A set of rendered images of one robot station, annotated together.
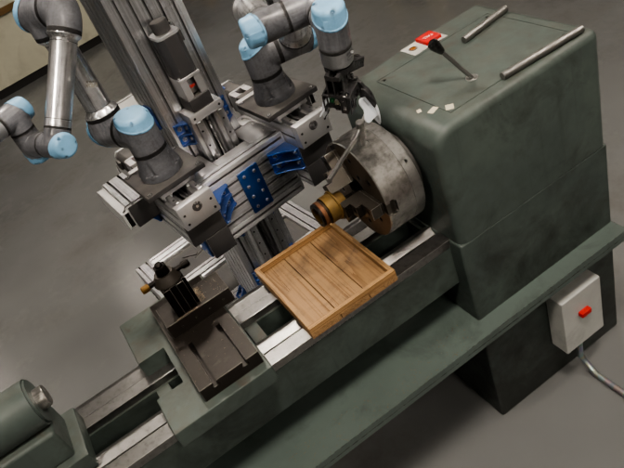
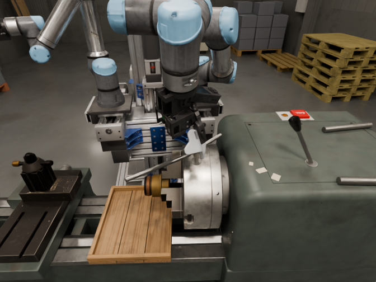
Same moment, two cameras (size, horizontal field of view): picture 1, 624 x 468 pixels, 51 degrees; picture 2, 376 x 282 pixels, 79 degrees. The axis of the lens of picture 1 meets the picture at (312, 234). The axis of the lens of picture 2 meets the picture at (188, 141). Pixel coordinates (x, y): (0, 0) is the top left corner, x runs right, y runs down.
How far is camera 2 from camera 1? 112 cm
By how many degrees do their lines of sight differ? 12
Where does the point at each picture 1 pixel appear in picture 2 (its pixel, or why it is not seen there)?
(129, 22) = not seen: hidden behind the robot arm
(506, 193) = (285, 259)
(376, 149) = (201, 172)
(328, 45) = (163, 57)
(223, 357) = (19, 240)
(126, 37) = not seen: hidden behind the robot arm
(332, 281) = (136, 229)
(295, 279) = (123, 208)
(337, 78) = (164, 98)
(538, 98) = (358, 215)
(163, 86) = (140, 60)
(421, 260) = (196, 258)
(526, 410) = not seen: outside the picture
